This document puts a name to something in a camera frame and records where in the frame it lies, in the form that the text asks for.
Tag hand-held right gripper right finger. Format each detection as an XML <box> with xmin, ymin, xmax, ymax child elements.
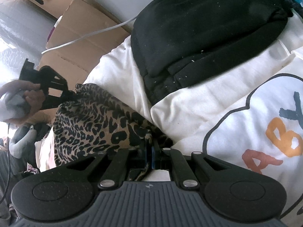
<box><xmin>150</xmin><ymin>145</ymin><xmax>235</xmax><ymax>190</ymax></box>

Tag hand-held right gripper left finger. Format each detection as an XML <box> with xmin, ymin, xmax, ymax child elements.
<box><xmin>62</xmin><ymin>144</ymin><xmax>150</xmax><ymax>190</ymax></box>

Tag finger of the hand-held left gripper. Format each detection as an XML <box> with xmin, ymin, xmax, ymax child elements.
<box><xmin>40</xmin><ymin>66</ymin><xmax>78</xmax><ymax>99</ymax></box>
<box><xmin>43</xmin><ymin>96</ymin><xmax>73</xmax><ymax>111</ymax></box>

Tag leopard print garment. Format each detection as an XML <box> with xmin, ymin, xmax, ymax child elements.
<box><xmin>52</xmin><ymin>83</ymin><xmax>174</xmax><ymax>181</ymax></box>

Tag person's left hand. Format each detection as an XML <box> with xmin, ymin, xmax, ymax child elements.
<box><xmin>0</xmin><ymin>79</ymin><xmax>46</xmax><ymax>125</ymax></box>

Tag grey wrapped appliance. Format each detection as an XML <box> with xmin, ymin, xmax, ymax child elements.
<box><xmin>0</xmin><ymin>7</ymin><xmax>57</xmax><ymax>76</ymax></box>

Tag grey neck pillow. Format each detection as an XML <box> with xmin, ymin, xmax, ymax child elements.
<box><xmin>8</xmin><ymin>124</ymin><xmax>51</xmax><ymax>159</ymax></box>

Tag bear printed bedsheet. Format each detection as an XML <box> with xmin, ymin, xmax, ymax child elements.
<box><xmin>35</xmin><ymin>16</ymin><xmax>303</xmax><ymax>220</ymax></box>

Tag flat cardboard sheet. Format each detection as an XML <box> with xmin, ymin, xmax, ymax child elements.
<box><xmin>40</xmin><ymin>0</ymin><xmax>133</xmax><ymax>93</ymax></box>

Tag black folded garment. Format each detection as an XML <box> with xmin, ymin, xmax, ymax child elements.
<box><xmin>131</xmin><ymin>0</ymin><xmax>294</xmax><ymax>106</ymax></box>

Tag white cable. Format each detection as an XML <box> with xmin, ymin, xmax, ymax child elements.
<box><xmin>41</xmin><ymin>14</ymin><xmax>139</xmax><ymax>54</ymax></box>

